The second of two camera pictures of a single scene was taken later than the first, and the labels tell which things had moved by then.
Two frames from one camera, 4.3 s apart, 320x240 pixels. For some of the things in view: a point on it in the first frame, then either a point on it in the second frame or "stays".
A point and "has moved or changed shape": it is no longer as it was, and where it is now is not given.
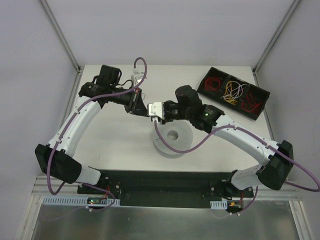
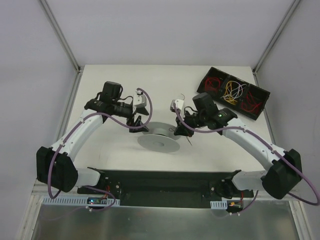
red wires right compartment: (250, 104) stays
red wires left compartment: (212, 84) stays
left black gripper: (133, 102) -> (136, 119)
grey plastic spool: (178, 133) has moved or changed shape
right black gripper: (165, 114) -> (184, 124)
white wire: (234, 90) stays
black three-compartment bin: (246, 98) stays
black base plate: (167, 188) stays
